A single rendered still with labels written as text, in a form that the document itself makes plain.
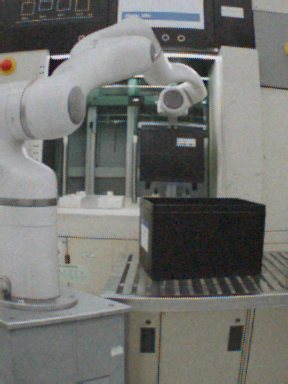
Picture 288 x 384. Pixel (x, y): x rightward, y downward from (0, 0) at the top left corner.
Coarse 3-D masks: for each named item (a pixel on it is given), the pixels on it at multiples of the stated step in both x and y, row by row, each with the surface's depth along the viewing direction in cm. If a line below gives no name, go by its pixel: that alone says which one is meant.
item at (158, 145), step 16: (144, 128) 189; (160, 128) 189; (144, 144) 189; (160, 144) 189; (176, 144) 189; (192, 144) 189; (144, 160) 190; (160, 160) 190; (176, 160) 189; (192, 160) 189; (144, 176) 190; (160, 176) 190; (176, 176) 190; (192, 176) 189
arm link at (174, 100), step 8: (168, 88) 167; (176, 88) 167; (160, 96) 167; (168, 96) 167; (176, 96) 167; (184, 96) 167; (160, 104) 168; (168, 104) 167; (176, 104) 167; (184, 104) 167; (192, 104) 173; (168, 112) 170; (176, 112) 168
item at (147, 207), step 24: (144, 216) 141; (168, 216) 127; (192, 216) 127; (216, 216) 128; (240, 216) 129; (264, 216) 130; (144, 240) 140; (168, 240) 127; (192, 240) 128; (216, 240) 128; (240, 240) 129; (144, 264) 140; (168, 264) 127; (192, 264) 128; (216, 264) 129; (240, 264) 129
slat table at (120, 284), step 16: (128, 256) 161; (272, 256) 156; (112, 272) 136; (128, 272) 137; (144, 272) 137; (272, 272) 132; (112, 288) 117; (128, 288) 118; (144, 288) 118; (160, 288) 123; (176, 288) 123; (192, 288) 123; (208, 288) 118; (224, 288) 117; (240, 288) 116; (256, 288) 122; (272, 288) 115; (128, 304) 109; (144, 304) 109; (160, 304) 109; (176, 304) 109; (192, 304) 109; (208, 304) 109; (224, 304) 109; (240, 304) 109; (256, 304) 109; (272, 304) 108; (128, 320) 167; (128, 336) 168; (128, 352) 168; (128, 368) 168
